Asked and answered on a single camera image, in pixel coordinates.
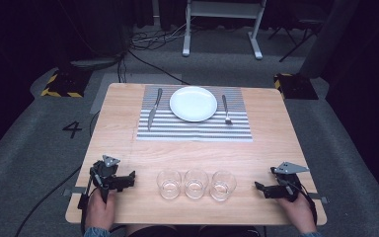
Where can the grey striped placemat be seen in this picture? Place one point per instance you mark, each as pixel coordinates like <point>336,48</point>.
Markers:
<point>190,131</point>

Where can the clear drinking glass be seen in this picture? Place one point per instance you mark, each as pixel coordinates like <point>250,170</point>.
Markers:
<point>195,184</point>
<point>169,185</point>
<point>222,186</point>

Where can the black yellow-striped floor base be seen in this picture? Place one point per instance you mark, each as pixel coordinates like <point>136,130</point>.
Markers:
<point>66,84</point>
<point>296,87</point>

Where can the black tripod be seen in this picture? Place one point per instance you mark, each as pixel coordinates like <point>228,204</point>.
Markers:
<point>304,36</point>

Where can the grey tape strip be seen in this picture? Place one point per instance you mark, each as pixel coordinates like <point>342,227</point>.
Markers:
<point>74,191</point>
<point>319,198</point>

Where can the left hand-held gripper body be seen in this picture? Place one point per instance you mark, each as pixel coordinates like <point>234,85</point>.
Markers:
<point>104,171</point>

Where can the silver table knife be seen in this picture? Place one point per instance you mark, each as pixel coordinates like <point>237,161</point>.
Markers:
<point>154,110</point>

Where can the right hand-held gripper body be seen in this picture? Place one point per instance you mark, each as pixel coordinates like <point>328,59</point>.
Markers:
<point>288,184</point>

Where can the person's right hand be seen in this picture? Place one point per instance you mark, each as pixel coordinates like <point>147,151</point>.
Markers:
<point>297,214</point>

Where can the silver fork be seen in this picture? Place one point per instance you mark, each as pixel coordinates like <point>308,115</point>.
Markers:
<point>226,107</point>

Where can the white round plate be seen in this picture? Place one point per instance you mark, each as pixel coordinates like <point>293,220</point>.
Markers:
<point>193,104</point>

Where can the white metal stand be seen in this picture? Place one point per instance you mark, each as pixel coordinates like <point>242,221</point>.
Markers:
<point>223,10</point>

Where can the person's left hand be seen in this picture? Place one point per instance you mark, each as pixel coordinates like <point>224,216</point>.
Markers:
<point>99,212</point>

